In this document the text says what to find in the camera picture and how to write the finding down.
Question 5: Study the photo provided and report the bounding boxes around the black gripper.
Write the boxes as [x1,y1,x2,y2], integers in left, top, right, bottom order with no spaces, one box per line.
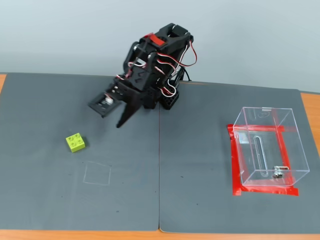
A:
[107,74,151,129]

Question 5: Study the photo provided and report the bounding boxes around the green lego block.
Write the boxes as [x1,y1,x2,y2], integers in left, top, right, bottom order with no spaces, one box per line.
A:
[65,132,87,154]

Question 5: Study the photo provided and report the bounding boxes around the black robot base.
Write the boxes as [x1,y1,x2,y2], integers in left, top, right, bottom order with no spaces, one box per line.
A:
[143,84,181,111]

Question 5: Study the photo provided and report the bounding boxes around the transparent acrylic box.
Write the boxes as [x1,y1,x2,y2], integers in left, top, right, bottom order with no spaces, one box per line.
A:
[232,106,311,187]

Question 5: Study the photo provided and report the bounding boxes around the plain gray mat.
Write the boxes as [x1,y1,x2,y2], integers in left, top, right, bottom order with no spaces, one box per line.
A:
[158,81,320,233]

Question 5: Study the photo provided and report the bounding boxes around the gray mat with chalk square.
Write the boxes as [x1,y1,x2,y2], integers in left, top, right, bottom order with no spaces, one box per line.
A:
[0,72,161,232]

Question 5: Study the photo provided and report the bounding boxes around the red tape strip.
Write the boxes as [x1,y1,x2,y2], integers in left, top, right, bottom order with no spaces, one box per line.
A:
[232,184,300,197]
[273,109,297,187]
[226,123,299,134]
[228,129,245,197]

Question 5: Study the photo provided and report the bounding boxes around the small metal latch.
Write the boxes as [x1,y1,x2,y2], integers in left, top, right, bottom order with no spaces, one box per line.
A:
[271,165,289,180]

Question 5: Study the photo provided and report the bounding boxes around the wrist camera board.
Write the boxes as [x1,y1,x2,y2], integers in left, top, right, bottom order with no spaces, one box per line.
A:
[87,91,121,119]

